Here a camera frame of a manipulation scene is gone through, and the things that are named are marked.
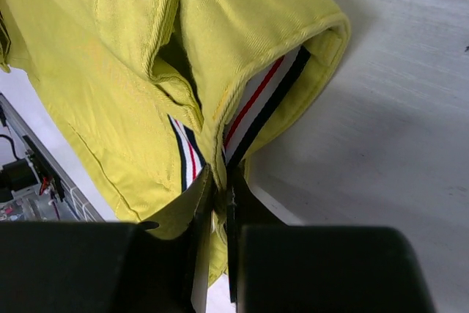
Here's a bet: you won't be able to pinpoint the aluminium table frame rail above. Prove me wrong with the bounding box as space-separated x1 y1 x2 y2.
1 96 104 222

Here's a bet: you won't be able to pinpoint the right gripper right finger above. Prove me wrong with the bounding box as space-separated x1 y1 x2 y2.
226 168 435 312

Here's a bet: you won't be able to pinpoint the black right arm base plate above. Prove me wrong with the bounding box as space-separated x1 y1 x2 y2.
1 134 65 203

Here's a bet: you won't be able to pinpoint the yellow-green trousers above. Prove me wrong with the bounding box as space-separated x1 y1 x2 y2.
0 0 352 288

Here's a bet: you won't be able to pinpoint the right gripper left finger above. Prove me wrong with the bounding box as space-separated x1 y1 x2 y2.
1 167 213 312

